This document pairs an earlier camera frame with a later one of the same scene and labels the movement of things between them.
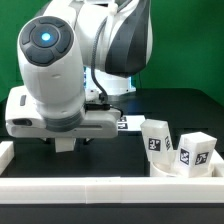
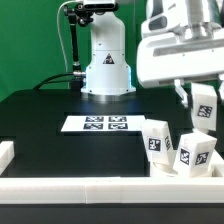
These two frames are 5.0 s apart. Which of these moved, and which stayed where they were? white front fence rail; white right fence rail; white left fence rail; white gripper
Moved: white gripper
Stayed: white left fence rail; white right fence rail; white front fence rail
